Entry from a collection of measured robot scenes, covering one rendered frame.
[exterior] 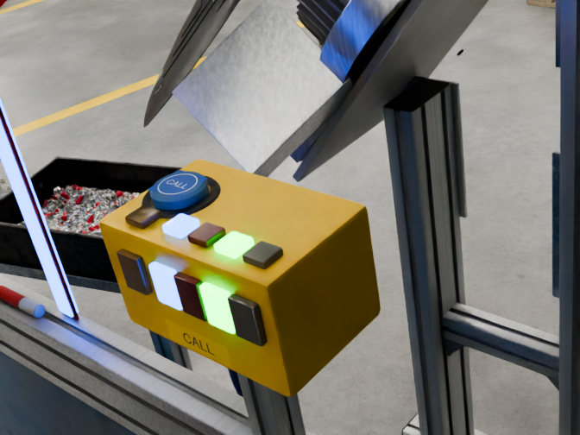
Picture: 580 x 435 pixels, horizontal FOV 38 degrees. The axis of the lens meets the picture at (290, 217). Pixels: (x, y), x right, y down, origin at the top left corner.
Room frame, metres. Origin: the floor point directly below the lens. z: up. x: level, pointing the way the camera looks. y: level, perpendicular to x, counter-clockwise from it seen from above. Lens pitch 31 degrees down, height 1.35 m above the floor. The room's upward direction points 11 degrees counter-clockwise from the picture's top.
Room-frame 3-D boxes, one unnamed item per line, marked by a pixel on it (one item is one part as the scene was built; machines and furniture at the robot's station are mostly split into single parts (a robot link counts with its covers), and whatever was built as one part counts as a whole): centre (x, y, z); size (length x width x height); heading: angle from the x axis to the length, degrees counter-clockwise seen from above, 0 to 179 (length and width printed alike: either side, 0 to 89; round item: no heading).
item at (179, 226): (0.47, 0.07, 1.08); 0.02 x 0.02 x 0.01; 44
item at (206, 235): (0.45, 0.05, 1.08); 0.02 x 0.02 x 0.01; 44
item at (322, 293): (0.48, 0.04, 1.02); 0.16 x 0.10 x 0.11; 44
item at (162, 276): (0.45, 0.09, 1.04); 0.02 x 0.01 x 0.03; 44
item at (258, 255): (0.42, 0.02, 1.08); 0.02 x 0.02 x 0.01; 44
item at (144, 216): (0.49, 0.10, 1.08); 0.02 x 0.02 x 0.01; 44
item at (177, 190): (0.52, 0.07, 1.08); 0.04 x 0.04 x 0.02
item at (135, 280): (0.48, 0.11, 1.04); 0.02 x 0.01 x 0.03; 44
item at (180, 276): (0.44, 0.07, 1.04); 0.02 x 0.01 x 0.03; 44
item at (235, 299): (0.40, 0.04, 1.04); 0.02 x 0.01 x 0.03; 44
